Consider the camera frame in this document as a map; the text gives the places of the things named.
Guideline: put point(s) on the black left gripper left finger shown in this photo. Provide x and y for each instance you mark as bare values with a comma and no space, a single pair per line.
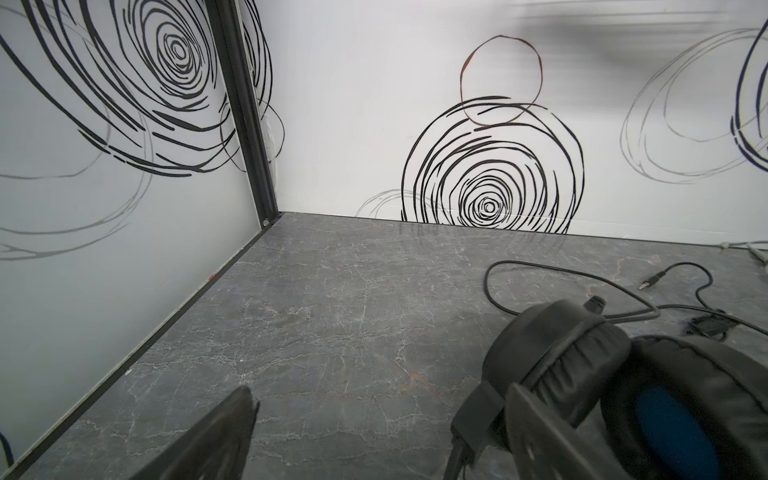
216,447

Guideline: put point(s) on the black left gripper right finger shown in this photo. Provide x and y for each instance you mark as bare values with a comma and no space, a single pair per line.
544,446

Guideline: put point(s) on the black blue gaming headset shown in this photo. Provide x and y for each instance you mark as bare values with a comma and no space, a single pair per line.
673,407

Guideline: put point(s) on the black corner frame post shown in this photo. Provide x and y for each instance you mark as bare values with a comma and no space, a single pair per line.
230,46

